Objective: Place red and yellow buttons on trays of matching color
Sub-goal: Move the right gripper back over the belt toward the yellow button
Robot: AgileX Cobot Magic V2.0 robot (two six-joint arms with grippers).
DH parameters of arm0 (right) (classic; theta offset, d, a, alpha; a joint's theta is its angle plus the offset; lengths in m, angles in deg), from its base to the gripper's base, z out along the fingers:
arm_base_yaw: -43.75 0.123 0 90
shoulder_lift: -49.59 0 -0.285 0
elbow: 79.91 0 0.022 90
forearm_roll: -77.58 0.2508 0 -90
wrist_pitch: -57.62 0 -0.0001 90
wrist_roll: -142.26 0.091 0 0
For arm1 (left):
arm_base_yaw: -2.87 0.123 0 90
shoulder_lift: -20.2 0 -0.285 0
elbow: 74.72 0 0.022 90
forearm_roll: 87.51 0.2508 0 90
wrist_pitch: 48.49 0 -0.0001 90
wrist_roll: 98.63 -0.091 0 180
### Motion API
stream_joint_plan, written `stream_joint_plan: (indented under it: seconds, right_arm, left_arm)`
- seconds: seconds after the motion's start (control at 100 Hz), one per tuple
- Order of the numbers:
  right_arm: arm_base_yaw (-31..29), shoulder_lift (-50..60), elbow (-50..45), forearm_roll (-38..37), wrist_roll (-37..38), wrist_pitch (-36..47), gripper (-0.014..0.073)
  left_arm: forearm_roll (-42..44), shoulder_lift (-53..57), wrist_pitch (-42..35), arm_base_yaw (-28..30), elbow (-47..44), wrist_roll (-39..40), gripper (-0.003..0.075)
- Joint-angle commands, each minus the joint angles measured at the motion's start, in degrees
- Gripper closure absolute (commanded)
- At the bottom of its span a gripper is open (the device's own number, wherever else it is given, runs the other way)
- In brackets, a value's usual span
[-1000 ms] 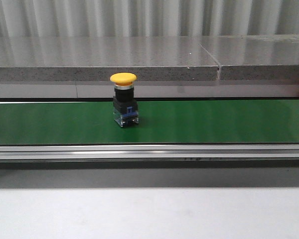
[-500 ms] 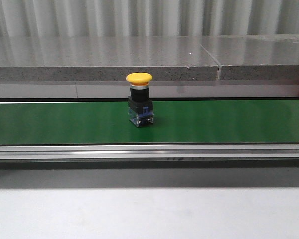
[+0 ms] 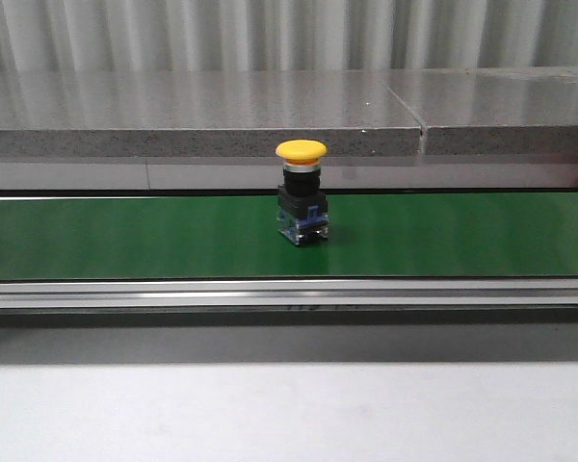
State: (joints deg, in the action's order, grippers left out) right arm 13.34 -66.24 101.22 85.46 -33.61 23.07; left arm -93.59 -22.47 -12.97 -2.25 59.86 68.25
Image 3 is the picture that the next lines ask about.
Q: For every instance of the yellow mushroom push button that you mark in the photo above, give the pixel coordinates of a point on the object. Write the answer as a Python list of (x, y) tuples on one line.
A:
[(302, 206)]

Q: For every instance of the grey stone countertop slab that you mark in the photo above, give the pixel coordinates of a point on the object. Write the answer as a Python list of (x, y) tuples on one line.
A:
[(401, 114)]

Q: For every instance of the green conveyor belt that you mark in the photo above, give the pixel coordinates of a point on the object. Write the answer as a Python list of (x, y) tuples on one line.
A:
[(418, 234)]

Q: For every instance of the white pleated curtain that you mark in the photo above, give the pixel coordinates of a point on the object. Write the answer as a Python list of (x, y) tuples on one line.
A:
[(285, 35)]

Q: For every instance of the aluminium conveyor frame rail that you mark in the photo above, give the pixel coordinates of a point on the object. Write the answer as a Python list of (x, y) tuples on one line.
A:
[(283, 301)]

